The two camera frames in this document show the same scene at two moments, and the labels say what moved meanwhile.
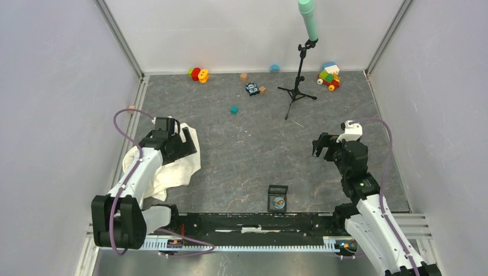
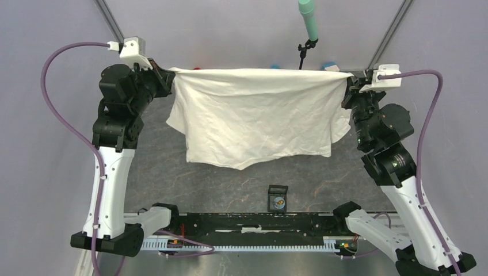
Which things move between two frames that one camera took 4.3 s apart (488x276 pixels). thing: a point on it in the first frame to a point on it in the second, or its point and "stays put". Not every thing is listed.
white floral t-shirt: x=175 y=173 to x=231 y=117
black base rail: x=255 y=228 stays put
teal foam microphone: x=306 y=8 stays put
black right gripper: x=327 y=141 to x=355 y=84
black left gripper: x=180 y=153 to x=163 y=78
